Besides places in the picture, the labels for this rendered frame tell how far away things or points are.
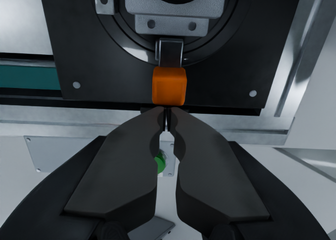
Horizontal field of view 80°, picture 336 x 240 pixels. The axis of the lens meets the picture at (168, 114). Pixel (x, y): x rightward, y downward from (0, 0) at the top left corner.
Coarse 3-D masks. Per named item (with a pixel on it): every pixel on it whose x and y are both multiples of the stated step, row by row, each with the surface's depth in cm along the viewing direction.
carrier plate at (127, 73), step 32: (64, 0) 19; (256, 0) 19; (288, 0) 19; (64, 32) 20; (96, 32) 20; (256, 32) 20; (288, 32) 20; (64, 64) 22; (96, 64) 22; (128, 64) 22; (192, 64) 22; (224, 64) 22; (256, 64) 22; (64, 96) 23; (96, 96) 23; (128, 96) 23; (192, 96) 23; (224, 96) 23; (256, 96) 23
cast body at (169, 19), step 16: (128, 0) 9; (144, 0) 9; (160, 0) 9; (176, 0) 8; (192, 0) 8; (208, 0) 9; (224, 0) 9; (144, 16) 12; (160, 16) 12; (176, 16) 9; (192, 16) 9; (208, 16) 9; (144, 32) 12; (160, 32) 12; (176, 32) 12; (192, 32) 12
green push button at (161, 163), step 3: (159, 153) 28; (156, 156) 28; (159, 156) 28; (162, 156) 28; (156, 159) 28; (159, 159) 28; (162, 159) 28; (156, 162) 28; (159, 162) 28; (162, 162) 28; (159, 165) 28; (162, 165) 28; (159, 168) 29; (162, 168) 29; (159, 171) 29
